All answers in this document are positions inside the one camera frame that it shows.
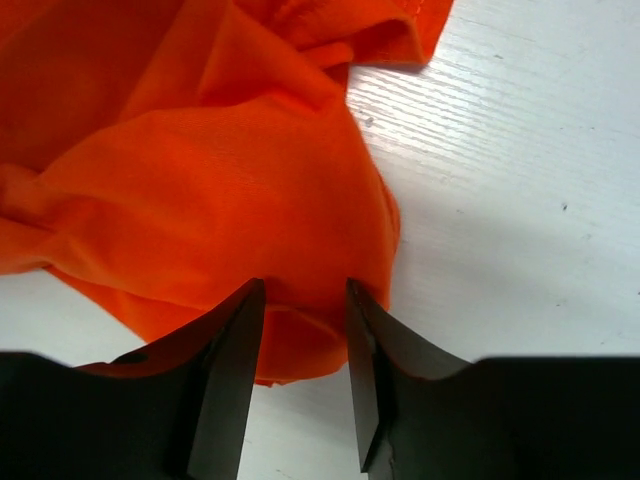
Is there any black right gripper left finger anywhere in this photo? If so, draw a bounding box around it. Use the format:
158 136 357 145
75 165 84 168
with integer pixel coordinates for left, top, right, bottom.
1 279 265 479

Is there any orange t-shirt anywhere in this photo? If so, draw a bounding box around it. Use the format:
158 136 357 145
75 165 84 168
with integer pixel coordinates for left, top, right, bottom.
1 1 452 386

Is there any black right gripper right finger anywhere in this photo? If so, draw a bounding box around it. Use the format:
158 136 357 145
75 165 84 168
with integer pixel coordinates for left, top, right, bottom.
346 280 639 479

